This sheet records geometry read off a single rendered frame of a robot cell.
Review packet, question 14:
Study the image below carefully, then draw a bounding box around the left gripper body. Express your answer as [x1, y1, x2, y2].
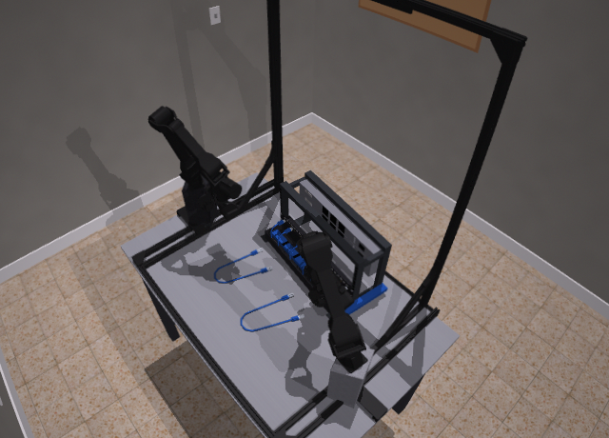
[333, 274, 355, 310]

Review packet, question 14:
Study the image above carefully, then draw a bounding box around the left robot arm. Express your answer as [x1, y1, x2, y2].
[296, 230, 368, 373]

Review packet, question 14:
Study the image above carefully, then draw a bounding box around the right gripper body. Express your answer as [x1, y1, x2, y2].
[205, 186, 240, 220]

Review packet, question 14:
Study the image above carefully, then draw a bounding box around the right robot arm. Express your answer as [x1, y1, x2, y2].
[148, 106, 242, 211]

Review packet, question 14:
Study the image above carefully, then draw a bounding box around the black patch panel jack row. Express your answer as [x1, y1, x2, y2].
[286, 215, 352, 287]

